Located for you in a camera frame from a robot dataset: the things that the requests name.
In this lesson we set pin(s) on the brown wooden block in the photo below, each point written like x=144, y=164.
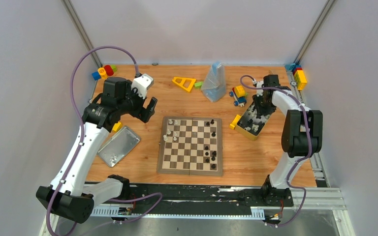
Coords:
x=273, y=72

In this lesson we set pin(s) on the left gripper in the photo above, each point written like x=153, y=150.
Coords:
x=140, y=106

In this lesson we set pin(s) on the wooden chess board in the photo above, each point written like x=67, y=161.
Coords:
x=191, y=146

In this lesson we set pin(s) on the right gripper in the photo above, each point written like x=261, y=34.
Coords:
x=261, y=111

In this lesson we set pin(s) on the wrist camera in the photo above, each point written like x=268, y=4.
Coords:
x=141, y=85
x=259, y=85

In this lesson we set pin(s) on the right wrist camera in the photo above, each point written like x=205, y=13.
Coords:
x=259, y=85

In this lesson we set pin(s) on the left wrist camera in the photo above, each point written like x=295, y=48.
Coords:
x=141, y=85

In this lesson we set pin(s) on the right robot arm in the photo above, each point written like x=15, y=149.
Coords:
x=301, y=136

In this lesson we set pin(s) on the yellow arch block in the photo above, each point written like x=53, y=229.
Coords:
x=233, y=124

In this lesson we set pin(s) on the yellow tin with chess pieces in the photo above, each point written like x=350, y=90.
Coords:
x=251, y=122

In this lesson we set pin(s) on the small yellow block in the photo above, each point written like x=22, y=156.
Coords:
x=117, y=126

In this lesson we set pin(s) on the yellow triangle block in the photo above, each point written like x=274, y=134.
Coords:
x=184, y=83

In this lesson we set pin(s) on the toy brick car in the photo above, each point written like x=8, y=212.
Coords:
x=239, y=95

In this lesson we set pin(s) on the stacked duplo bricks corner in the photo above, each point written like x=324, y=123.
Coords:
x=298, y=74

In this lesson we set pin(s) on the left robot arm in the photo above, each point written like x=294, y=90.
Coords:
x=66, y=196

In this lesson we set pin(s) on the silver tin lid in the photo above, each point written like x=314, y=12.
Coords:
x=118, y=146

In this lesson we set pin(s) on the colourful cylinder blocks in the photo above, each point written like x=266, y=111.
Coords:
x=104, y=72

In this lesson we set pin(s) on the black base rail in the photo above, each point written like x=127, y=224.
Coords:
x=203, y=199

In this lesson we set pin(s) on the green block by bag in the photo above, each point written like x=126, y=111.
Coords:
x=198, y=85

